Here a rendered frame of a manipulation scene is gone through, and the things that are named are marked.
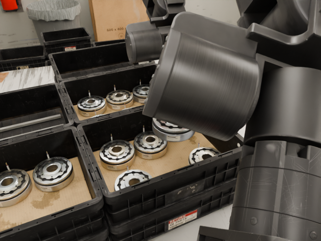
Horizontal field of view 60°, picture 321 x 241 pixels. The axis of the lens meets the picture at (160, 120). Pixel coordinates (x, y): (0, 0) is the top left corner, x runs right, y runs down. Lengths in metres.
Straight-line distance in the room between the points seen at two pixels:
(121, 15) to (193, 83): 3.60
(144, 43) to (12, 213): 0.52
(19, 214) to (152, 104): 0.66
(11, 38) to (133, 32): 3.50
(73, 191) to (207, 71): 0.66
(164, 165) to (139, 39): 0.42
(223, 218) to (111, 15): 3.16
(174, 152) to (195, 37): 0.70
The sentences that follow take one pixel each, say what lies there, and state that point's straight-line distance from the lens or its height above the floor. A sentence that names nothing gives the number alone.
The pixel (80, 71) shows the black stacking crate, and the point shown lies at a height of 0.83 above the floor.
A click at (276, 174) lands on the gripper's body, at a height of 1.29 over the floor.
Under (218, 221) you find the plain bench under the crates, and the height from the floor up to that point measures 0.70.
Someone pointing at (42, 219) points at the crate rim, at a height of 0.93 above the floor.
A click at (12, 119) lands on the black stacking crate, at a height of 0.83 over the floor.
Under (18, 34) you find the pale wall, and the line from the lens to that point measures 3.96.
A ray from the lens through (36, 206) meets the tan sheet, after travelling 0.79.
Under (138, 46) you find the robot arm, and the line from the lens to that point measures 0.51.
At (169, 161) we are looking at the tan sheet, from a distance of 0.83.
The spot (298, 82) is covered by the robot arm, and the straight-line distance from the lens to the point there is 0.19.
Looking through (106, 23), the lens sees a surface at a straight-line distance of 3.72.
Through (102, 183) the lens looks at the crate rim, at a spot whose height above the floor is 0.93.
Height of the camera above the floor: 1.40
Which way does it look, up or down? 35 degrees down
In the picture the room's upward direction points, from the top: straight up
